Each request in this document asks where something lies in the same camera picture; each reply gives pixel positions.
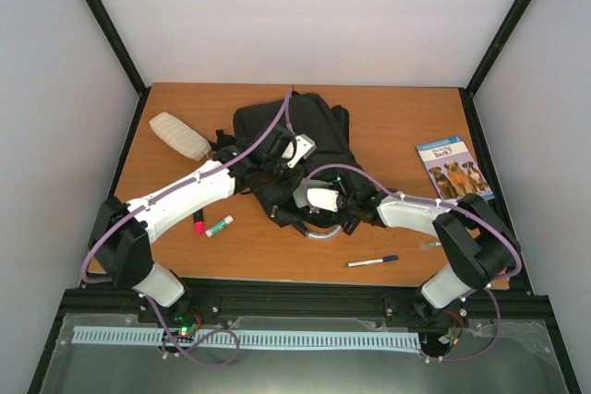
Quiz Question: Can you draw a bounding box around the black aluminium frame rail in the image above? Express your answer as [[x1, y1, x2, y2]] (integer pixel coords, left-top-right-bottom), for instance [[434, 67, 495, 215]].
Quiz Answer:
[[59, 273, 553, 335]]

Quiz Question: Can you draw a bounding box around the black student backpack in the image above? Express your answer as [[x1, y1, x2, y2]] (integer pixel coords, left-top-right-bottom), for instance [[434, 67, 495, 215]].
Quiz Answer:
[[213, 91, 375, 237]]

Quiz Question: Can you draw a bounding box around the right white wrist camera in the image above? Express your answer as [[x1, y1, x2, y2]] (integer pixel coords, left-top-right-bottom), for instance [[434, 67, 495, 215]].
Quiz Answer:
[[294, 188, 339, 212]]

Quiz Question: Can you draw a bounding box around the dog reader book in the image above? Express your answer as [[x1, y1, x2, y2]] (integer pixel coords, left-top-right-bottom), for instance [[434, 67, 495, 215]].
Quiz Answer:
[[416, 136, 495, 200]]

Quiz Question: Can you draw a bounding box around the cream knitted pencil case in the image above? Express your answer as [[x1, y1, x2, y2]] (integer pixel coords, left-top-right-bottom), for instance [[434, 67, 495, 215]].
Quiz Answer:
[[149, 112, 211, 161]]

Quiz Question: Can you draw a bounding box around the pink cap black highlighter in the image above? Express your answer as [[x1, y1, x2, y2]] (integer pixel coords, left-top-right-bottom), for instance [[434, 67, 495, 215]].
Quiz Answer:
[[192, 209, 205, 235]]

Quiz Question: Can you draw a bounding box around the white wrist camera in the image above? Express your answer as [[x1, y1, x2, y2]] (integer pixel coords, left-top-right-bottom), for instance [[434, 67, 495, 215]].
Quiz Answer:
[[294, 188, 339, 212], [282, 135, 316, 168]]

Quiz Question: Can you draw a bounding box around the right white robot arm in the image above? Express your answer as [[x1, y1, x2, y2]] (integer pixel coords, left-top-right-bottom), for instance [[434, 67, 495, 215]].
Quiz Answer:
[[329, 186, 523, 324]]

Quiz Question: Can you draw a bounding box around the light blue cable duct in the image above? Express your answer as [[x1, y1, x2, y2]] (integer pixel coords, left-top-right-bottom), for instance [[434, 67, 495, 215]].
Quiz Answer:
[[71, 326, 420, 353]]

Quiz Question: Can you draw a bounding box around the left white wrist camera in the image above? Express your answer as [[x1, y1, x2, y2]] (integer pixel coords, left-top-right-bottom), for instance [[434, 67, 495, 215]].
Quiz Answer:
[[282, 135, 316, 168]]

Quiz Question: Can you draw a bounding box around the blue cap white pen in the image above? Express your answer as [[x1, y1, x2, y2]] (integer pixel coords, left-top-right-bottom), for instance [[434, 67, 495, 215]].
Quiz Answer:
[[345, 255, 399, 268]]

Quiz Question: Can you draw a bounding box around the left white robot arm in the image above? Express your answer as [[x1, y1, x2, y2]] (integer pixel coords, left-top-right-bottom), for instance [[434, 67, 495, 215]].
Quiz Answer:
[[81, 126, 315, 323]]

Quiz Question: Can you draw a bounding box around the green white glue stick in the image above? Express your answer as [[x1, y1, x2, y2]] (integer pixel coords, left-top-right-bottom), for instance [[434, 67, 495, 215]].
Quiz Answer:
[[205, 215, 234, 237]]

